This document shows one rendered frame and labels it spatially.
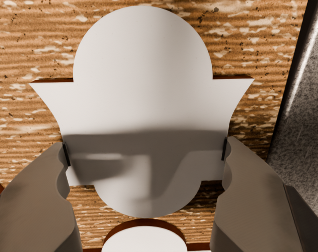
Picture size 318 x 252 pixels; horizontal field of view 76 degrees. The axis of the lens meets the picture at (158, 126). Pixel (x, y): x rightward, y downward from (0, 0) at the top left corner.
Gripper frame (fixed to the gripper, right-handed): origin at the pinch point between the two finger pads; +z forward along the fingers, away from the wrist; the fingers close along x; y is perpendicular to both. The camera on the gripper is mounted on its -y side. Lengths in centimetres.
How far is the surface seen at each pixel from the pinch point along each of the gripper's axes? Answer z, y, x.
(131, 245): -0.3, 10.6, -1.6
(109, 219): 0.6, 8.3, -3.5
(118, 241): -0.3, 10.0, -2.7
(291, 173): 2.7, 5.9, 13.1
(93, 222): 0.6, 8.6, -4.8
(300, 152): 2.8, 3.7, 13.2
